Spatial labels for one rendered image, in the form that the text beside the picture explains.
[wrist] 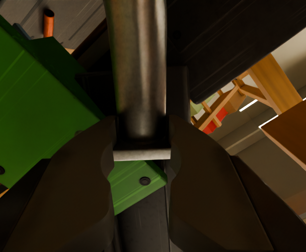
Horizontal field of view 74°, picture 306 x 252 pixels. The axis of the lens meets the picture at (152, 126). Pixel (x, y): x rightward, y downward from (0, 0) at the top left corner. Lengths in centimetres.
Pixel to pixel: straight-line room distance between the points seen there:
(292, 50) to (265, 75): 893
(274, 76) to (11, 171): 91
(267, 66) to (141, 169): 83
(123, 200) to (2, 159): 11
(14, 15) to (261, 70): 82
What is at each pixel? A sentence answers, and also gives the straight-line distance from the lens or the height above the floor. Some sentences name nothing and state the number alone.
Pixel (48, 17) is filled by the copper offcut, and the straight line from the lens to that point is 57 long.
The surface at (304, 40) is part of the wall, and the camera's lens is 1003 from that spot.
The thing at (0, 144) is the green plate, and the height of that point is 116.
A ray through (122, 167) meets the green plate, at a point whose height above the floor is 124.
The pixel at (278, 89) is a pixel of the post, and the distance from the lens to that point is 97.
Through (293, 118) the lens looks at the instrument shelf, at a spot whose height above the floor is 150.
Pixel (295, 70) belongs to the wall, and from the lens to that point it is 994.
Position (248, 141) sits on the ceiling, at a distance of 770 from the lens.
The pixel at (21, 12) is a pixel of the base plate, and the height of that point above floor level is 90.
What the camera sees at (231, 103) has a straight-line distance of 408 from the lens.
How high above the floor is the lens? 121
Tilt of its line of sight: 6 degrees up
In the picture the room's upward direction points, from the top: 141 degrees clockwise
